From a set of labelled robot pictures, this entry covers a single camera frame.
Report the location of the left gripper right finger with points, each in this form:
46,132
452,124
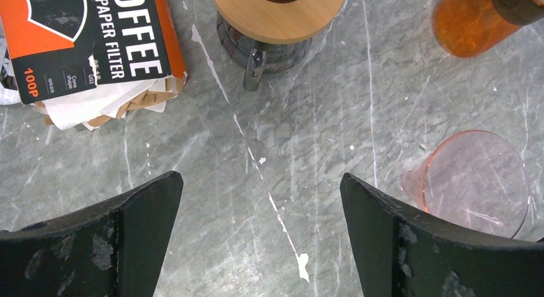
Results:
400,250

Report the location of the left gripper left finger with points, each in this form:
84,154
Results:
113,248

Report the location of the pink dripper with wooden ring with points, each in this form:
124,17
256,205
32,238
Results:
474,179

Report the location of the orange coffee filter box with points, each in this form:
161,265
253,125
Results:
89,61

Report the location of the grey glass carafe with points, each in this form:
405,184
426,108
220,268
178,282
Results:
256,57

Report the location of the orange glass cup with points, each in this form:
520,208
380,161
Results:
468,28

